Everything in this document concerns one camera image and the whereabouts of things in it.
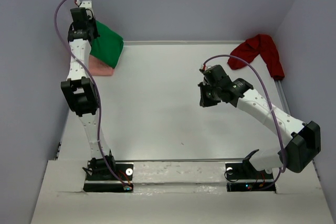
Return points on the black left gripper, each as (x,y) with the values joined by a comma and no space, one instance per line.
(92,21)

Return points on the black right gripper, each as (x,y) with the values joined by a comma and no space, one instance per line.
(205,102)

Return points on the green t-shirt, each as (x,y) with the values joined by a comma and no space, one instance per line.
(108,46)

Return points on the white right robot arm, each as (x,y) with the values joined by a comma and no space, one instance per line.
(300,142)

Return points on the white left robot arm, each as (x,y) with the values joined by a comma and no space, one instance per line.
(82,96)

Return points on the folded pink t-shirt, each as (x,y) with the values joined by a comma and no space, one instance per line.
(99,68)

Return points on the red t-shirt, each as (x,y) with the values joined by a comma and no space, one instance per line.
(264,46)

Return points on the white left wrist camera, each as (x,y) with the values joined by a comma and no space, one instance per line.
(87,4)

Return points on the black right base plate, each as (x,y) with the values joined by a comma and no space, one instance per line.
(243,179)

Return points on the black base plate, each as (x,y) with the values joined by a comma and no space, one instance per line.
(103,181)
(243,179)

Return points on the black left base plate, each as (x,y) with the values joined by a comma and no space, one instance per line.
(103,181)

